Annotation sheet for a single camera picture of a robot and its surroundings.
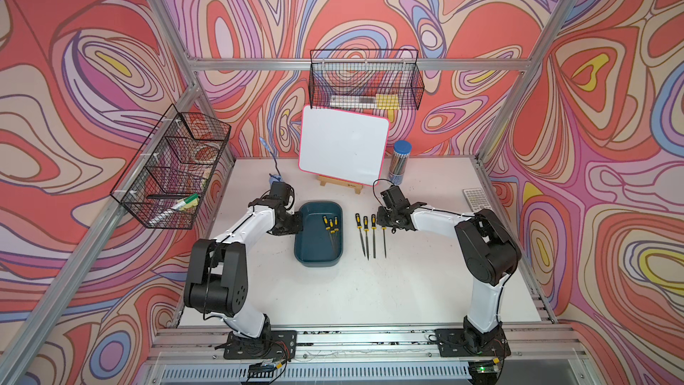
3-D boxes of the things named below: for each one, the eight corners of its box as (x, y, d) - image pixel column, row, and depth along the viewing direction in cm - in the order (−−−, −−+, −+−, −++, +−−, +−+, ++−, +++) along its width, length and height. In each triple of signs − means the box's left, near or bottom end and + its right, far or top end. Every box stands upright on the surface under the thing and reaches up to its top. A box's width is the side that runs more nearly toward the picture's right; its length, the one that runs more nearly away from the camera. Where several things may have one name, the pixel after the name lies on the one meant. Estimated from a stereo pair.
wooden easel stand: (317, 184, 112) (316, 178, 108) (319, 181, 113) (318, 174, 110) (360, 195, 108) (360, 188, 105) (361, 191, 110) (361, 184, 106)
